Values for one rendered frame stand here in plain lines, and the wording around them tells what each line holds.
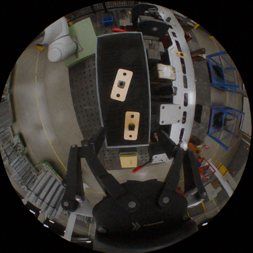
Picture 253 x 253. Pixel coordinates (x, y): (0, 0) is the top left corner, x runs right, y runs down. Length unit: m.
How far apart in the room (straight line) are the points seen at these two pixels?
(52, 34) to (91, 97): 0.62
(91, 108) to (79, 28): 0.75
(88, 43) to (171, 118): 0.78
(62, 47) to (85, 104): 0.54
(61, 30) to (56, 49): 0.14
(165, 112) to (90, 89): 0.62
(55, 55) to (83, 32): 0.32
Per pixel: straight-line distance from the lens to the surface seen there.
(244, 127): 8.37
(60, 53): 0.60
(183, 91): 0.49
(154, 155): 0.45
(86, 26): 0.82
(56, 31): 0.64
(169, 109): 0.31
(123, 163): 0.32
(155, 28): 0.38
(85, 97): 0.77
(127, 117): 0.22
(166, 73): 0.35
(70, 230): 3.44
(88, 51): 0.81
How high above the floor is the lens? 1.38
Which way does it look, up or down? 69 degrees down
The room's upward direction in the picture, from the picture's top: 178 degrees counter-clockwise
